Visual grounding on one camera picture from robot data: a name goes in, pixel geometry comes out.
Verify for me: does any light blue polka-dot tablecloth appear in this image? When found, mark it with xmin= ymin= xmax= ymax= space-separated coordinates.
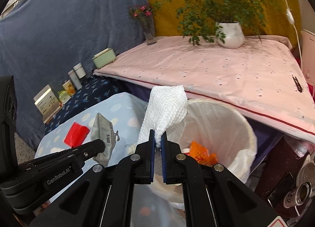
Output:
xmin=35 ymin=92 xmax=147 ymax=166

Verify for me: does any black clip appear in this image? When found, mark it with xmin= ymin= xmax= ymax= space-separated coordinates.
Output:
xmin=292 ymin=76 xmax=303 ymax=93

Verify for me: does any mustard yellow backdrop cloth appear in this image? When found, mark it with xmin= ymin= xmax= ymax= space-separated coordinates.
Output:
xmin=149 ymin=0 xmax=301 ymax=45

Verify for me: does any white-lined trash bin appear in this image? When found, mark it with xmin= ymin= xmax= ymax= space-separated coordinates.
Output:
xmin=147 ymin=98 xmax=258 ymax=210

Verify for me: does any white electric kettle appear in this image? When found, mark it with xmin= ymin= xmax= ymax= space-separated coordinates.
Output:
xmin=301 ymin=29 xmax=315 ymax=85

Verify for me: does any mint green tissue box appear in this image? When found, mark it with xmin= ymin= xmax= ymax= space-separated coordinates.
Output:
xmin=92 ymin=48 xmax=116 ymax=69

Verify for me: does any green leafy plant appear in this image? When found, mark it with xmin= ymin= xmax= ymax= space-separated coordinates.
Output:
xmin=155 ymin=0 xmax=274 ymax=46

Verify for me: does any white ceramic plant pot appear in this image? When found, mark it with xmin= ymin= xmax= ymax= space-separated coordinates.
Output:
xmin=215 ymin=22 xmax=245 ymax=49

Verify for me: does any silver metal can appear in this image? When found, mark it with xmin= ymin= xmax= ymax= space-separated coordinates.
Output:
xmin=283 ymin=182 xmax=312 ymax=208

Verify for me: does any orange snack bag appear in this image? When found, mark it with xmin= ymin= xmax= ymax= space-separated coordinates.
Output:
xmin=188 ymin=141 xmax=218 ymax=166

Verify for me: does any tall white pink bottle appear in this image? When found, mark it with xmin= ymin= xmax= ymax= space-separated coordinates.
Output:
xmin=68 ymin=70 xmax=82 ymax=91

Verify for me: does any glass vase with pink flowers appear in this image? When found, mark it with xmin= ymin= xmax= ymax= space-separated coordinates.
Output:
xmin=129 ymin=4 xmax=157 ymax=45

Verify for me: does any white cylindrical jar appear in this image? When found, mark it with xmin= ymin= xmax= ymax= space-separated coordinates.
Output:
xmin=73 ymin=63 xmax=86 ymax=79

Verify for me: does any white booklet box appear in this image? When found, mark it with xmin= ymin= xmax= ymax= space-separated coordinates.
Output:
xmin=34 ymin=85 xmax=61 ymax=124

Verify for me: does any navy floral cloth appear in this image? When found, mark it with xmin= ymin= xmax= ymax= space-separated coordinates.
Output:
xmin=45 ymin=76 xmax=130 ymax=134

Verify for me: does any white power cable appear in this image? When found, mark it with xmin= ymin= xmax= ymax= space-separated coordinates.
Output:
xmin=270 ymin=0 xmax=304 ymax=70

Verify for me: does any blue-grey backdrop cloth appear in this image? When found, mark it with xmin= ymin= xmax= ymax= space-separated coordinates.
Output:
xmin=1 ymin=0 xmax=146 ymax=149

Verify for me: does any grey wrapper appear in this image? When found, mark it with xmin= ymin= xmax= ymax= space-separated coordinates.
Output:
xmin=90 ymin=113 xmax=120 ymax=167

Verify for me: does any green snack packet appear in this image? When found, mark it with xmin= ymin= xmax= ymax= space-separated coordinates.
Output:
xmin=58 ymin=90 xmax=71 ymax=104

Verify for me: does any pink bedsheet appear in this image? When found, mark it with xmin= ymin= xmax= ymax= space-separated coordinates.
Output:
xmin=95 ymin=36 xmax=314 ymax=142

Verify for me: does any white paper towel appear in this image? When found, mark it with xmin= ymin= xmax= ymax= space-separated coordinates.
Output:
xmin=137 ymin=85 xmax=188 ymax=147

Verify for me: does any red cardboard box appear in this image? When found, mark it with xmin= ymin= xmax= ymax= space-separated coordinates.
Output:
xmin=64 ymin=122 xmax=90 ymax=148

